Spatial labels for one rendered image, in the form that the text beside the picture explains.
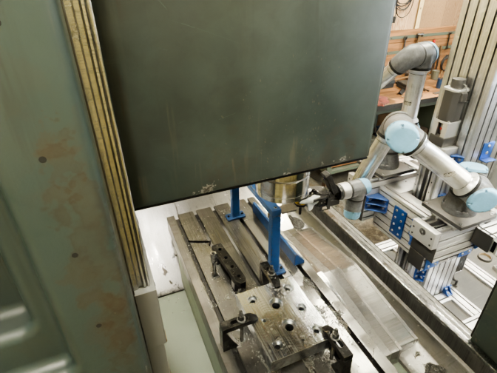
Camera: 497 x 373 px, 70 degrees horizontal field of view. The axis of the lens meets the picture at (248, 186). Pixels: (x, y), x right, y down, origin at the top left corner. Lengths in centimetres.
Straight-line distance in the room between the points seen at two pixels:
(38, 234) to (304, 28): 61
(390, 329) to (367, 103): 105
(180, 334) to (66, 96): 139
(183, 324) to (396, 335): 92
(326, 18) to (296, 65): 11
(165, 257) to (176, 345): 49
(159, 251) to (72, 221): 146
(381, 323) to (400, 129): 80
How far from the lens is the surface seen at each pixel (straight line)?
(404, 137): 149
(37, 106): 49
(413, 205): 206
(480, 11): 196
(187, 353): 168
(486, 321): 159
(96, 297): 65
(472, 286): 285
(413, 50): 202
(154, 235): 204
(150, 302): 84
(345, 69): 89
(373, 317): 171
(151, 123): 74
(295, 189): 101
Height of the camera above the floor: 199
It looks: 31 degrees down
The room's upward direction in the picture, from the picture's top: 1 degrees counter-clockwise
